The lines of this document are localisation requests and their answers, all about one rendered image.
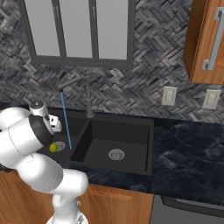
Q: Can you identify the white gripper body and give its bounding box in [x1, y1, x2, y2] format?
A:
[52, 119, 63, 133]

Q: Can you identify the round metal sink drain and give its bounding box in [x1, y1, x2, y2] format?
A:
[52, 141, 67, 152]
[108, 148, 126, 162]

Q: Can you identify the dark grey sink faucet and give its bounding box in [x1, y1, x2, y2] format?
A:
[57, 74, 96, 119]

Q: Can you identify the black double-basin sink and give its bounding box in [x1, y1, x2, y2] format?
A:
[37, 108, 155, 177]

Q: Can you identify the blue water stream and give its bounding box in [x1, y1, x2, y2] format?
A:
[59, 90, 73, 151]

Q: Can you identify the grey-framed window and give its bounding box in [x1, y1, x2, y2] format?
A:
[17, 0, 137, 71]

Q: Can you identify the wooden base cabinet front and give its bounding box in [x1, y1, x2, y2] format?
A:
[0, 170, 155, 224]

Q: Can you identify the grey dishwasher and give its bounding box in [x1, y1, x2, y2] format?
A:
[150, 193, 224, 224]

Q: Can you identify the white wall outlet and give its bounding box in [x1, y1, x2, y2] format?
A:
[201, 88, 222, 111]
[161, 86, 179, 107]

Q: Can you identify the dark dishwasher handle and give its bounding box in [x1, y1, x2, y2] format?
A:
[161, 195, 224, 219]

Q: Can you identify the wooden wall cabinet door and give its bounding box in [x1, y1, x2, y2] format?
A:
[182, 0, 224, 86]

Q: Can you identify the grey bar cabinet handle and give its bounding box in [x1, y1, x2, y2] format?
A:
[201, 6, 224, 72]

